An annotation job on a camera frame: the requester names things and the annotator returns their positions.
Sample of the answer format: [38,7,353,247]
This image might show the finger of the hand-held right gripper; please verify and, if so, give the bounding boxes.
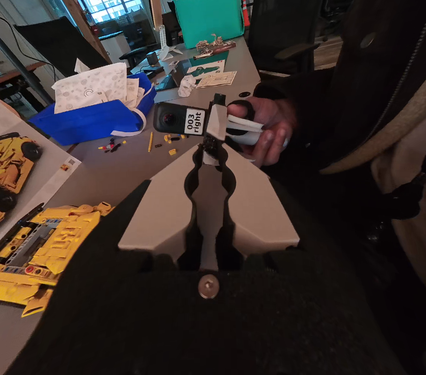
[204,105,229,142]
[202,150,222,166]

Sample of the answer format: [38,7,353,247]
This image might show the black monitor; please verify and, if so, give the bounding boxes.
[13,16,110,77]

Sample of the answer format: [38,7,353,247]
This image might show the cluster of small mixed bricks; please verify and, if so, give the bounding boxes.
[98,139,127,153]

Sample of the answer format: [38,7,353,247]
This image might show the car picture instruction booklet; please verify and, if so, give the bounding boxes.
[0,102,82,239]

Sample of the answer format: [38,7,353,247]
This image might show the black mesh chair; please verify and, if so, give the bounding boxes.
[248,0,333,74]

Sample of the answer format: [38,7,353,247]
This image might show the short black holed beam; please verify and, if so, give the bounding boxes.
[203,135,221,153]

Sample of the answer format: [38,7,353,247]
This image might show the teal plastic bin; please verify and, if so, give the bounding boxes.
[170,0,245,49]

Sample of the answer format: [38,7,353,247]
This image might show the flat printed sheets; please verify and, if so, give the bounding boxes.
[185,59,237,89]

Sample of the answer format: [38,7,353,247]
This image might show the grey metal pole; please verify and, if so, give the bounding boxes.
[0,39,55,106]

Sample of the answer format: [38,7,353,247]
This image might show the small wooden model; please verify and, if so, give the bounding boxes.
[196,34,237,51]

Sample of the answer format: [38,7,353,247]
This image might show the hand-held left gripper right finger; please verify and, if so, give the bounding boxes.
[216,144,300,270]

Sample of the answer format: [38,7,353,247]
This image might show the yellow toy brick car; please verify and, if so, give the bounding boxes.
[0,201,115,317]

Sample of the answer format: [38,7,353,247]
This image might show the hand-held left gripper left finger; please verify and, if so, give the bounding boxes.
[117,144,204,270]

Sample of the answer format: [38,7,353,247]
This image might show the wooden post with sign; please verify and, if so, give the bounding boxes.
[33,0,112,64]

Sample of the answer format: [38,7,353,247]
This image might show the crumpled white paper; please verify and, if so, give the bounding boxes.
[178,77,197,97]

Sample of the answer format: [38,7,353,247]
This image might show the wooden desk lamp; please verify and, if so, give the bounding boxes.
[148,0,183,61]

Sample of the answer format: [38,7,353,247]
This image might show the black fleece-lined jacket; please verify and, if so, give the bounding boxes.
[253,0,426,375]

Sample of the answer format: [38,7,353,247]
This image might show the person's right forearm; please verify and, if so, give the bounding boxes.
[253,72,337,179]

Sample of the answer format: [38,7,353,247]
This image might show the person's right hand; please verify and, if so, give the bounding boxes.
[227,97,298,168]

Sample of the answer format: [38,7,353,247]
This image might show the blue plastic bin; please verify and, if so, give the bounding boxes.
[28,73,157,146]

